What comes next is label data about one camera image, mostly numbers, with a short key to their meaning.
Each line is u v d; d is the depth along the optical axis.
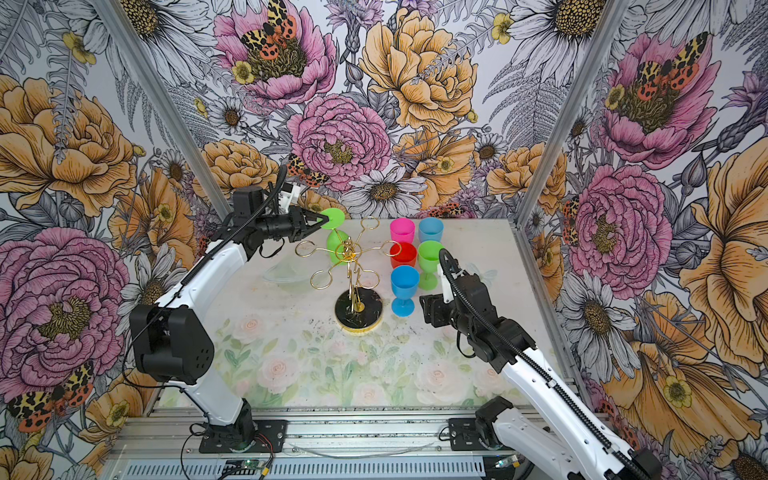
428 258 0.92
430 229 1.03
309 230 0.76
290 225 0.74
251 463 0.71
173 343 0.46
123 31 0.73
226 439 0.69
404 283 0.84
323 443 0.74
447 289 0.65
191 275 0.52
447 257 0.61
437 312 0.65
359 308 0.94
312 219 0.79
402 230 1.02
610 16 0.72
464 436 0.74
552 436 0.54
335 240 0.86
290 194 0.77
